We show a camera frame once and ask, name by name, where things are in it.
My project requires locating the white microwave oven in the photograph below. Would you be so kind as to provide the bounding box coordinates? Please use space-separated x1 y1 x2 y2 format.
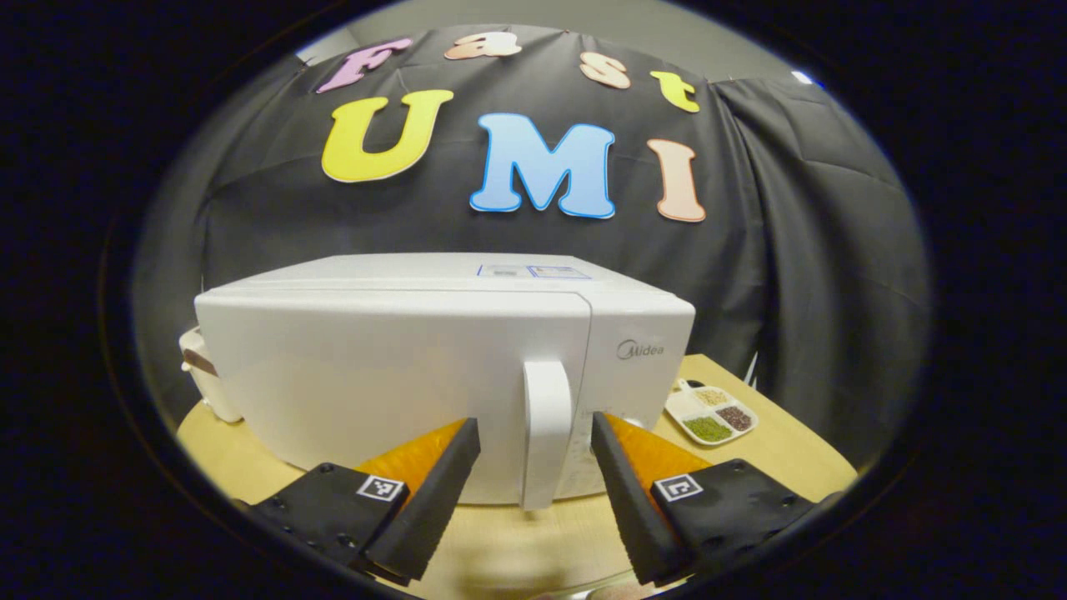
193 252 697 511

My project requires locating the white divided tray with grains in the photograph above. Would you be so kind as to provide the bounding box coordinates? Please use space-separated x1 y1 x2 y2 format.
664 379 760 448

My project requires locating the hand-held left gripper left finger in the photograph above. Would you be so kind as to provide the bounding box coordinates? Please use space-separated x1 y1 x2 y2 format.
242 417 483 586

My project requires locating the white toaster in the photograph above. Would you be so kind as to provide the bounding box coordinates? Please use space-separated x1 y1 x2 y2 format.
178 325 244 424

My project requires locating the black backdrop cloth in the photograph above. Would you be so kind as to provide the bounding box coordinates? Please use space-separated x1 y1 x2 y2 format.
133 25 933 468

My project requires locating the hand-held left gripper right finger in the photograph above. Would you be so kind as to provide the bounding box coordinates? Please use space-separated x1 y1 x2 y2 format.
590 411 839 588

